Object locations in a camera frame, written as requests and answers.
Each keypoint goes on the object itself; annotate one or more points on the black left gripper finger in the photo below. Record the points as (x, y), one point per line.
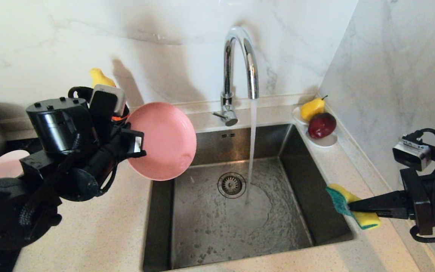
(134, 143)

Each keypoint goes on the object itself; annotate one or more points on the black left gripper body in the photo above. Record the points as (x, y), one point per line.
(62, 128)

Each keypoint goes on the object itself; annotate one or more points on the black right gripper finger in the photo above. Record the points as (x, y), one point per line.
(380, 202)
(387, 215)

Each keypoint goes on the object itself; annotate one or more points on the yellow green sponge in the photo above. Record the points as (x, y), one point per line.
(366, 221)

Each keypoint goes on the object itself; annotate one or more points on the pink plate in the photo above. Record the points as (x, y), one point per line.
(164, 143)

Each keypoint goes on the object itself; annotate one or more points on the orange dish soap bottle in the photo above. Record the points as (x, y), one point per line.
(100, 77)

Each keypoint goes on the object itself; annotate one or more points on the pink bowl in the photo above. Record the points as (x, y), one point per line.
(4, 166)

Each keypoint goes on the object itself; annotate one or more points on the chrome gooseneck faucet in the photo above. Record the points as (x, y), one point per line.
(228, 75)

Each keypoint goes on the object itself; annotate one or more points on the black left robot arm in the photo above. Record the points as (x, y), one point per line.
(13, 211)

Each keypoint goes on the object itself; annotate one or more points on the metal sink drain strainer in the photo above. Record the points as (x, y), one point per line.
(232, 185)

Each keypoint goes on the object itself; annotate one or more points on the stainless steel sink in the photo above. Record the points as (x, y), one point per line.
(202, 234)

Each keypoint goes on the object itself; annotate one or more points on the black induction cooktop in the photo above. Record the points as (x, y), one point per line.
(17, 145)

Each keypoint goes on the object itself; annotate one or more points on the white fruit dish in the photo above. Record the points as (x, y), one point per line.
(326, 142)

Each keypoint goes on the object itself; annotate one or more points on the red apple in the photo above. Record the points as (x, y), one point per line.
(321, 125)

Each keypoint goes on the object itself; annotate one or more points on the yellow pear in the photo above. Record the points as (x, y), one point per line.
(312, 108)

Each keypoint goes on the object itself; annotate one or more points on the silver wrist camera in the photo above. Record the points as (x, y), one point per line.
(108, 100)
(412, 155)

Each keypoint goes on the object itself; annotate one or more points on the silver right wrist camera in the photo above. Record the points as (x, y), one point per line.
(412, 155)

